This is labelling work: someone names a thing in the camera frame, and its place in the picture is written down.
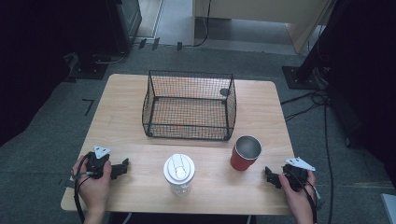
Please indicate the red metal cup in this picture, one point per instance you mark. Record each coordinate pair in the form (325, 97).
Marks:
(243, 157)

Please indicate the white box edge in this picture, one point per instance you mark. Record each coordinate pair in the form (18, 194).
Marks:
(389, 208)

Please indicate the clear cup with white lid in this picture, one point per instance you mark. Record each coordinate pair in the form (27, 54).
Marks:
(179, 171)

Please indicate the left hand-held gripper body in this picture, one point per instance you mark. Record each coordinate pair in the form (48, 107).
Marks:
(97, 161)

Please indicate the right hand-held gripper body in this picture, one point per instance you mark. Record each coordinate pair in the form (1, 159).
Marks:
(296, 174)

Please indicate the dark cabinet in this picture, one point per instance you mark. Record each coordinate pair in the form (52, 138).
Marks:
(124, 25)

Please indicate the light wooden furniture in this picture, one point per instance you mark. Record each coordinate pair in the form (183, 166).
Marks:
(264, 9)

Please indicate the person's right hand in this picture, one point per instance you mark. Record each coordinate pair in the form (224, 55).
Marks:
(295, 199)

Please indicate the black stand base plate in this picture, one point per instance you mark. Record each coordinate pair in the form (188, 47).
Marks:
(88, 70)
(300, 79)

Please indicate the person's left hand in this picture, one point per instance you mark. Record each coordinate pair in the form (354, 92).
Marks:
(95, 189)

